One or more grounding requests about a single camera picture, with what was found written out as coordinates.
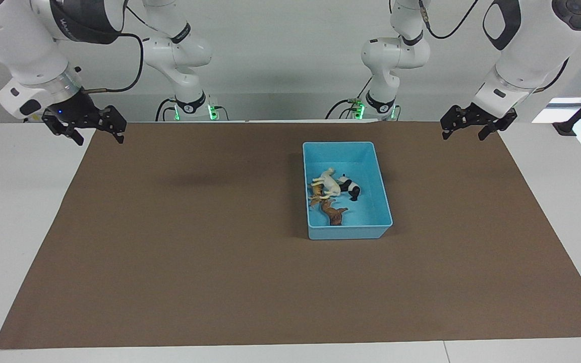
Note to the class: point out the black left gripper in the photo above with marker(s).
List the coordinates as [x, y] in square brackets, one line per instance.
[489, 116]

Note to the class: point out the black white panda toy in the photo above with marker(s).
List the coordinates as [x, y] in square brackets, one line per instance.
[353, 189]

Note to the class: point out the brown lion toy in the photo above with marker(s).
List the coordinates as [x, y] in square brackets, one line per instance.
[335, 214]

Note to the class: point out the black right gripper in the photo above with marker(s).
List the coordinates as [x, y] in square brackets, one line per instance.
[76, 116]

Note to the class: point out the orange tiger toy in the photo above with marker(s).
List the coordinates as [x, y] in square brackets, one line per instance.
[316, 193]

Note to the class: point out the brown table mat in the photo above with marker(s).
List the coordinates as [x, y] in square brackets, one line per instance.
[220, 282]

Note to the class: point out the blue plastic storage box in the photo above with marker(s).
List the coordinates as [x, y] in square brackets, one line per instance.
[371, 217]

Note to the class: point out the cream camel toy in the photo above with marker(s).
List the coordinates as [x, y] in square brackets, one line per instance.
[330, 185]

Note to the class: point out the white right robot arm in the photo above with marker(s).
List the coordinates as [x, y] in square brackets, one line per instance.
[18, 40]

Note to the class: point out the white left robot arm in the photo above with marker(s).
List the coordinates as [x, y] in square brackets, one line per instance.
[527, 45]

